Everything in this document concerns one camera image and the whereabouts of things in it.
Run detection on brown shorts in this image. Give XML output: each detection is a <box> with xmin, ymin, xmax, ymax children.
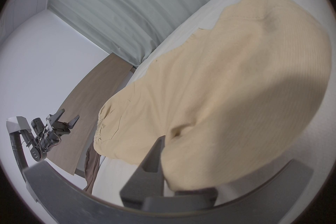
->
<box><xmin>83</xmin><ymin>142</ymin><xmax>102</xmax><ymax>194</ymax></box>

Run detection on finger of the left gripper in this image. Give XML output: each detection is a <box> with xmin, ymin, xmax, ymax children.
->
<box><xmin>64</xmin><ymin>114</ymin><xmax>80</xmax><ymax>130</ymax></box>
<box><xmin>48</xmin><ymin>109</ymin><xmax>66</xmax><ymax>126</ymax></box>

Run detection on beige shorts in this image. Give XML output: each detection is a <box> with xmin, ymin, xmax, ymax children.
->
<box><xmin>93</xmin><ymin>0</ymin><xmax>332</xmax><ymax>191</ymax></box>

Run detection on blue-green curtain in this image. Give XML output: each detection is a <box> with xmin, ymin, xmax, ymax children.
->
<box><xmin>48</xmin><ymin>0</ymin><xmax>223</xmax><ymax>67</ymax></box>

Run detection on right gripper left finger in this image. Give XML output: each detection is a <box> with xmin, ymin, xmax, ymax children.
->
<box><xmin>119</xmin><ymin>136</ymin><xmax>166</xmax><ymax>209</ymax></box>

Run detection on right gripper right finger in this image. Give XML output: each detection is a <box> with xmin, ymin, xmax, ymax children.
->
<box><xmin>174</xmin><ymin>186</ymin><xmax>218</xmax><ymax>205</ymax></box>

